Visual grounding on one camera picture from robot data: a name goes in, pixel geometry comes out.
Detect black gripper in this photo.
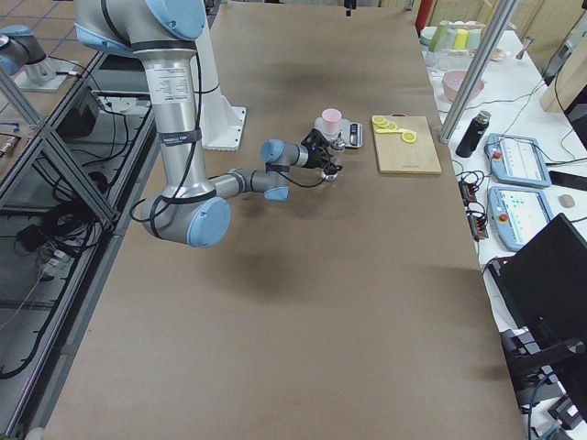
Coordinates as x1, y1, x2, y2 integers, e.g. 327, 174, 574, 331
301, 128, 343, 171

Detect glass sauce dispenser bottle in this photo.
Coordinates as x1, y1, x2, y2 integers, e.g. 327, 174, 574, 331
322, 132, 345, 182

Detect pink plastic cup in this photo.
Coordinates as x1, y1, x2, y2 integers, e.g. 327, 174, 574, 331
321, 108, 342, 137

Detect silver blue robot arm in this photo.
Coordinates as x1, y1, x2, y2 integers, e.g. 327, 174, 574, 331
74, 1, 342, 248

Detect digital kitchen scale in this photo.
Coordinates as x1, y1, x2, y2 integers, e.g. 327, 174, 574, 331
314, 116, 363, 149

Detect green plastic cup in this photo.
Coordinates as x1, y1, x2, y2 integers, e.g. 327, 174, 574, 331
428, 20, 450, 53

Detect yellow plastic cup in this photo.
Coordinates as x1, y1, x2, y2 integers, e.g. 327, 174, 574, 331
452, 28, 469, 50

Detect yellow plastic knife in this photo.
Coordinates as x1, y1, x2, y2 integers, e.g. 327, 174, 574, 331
375, 128, 409, 134

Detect wooden cutting board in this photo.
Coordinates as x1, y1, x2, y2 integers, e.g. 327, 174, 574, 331
371, 115, 441, 175

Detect lemon slice single front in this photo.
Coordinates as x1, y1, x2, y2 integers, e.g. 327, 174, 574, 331
401, 131, 417, 143

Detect pink bowl with ice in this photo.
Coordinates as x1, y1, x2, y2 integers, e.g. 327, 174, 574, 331
441, 70, 486, 103

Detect black water bottle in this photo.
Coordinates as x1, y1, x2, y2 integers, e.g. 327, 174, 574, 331
455, 110, 491, 158

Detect far blue teach pendant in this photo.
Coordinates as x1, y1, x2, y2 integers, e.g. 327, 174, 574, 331
484, 133, 551, 189

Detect blue teach pendant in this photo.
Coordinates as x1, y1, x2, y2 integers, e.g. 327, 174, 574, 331
488, 186, 554, 252
484, 133, 551, 189

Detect near blue teach pendant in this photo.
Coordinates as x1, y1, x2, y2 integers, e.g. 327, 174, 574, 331
488, 186, 554, 252

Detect small beige stone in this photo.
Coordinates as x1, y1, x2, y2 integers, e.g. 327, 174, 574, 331
558, 194, 575, 209

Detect black smartphone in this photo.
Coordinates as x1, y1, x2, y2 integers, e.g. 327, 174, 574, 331
548, 170, 587, 191

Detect black laptop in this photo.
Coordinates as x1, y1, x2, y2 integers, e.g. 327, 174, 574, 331
500, 214, 586, 347

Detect lemon slice near handle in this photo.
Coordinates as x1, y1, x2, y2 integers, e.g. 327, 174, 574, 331
371, 115, 389, 127

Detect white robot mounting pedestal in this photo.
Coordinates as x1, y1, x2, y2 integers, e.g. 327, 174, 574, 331
191, 24, 247, 151

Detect aluminium frame post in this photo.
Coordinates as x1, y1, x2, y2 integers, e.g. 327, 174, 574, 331
438, 0, 519, 144

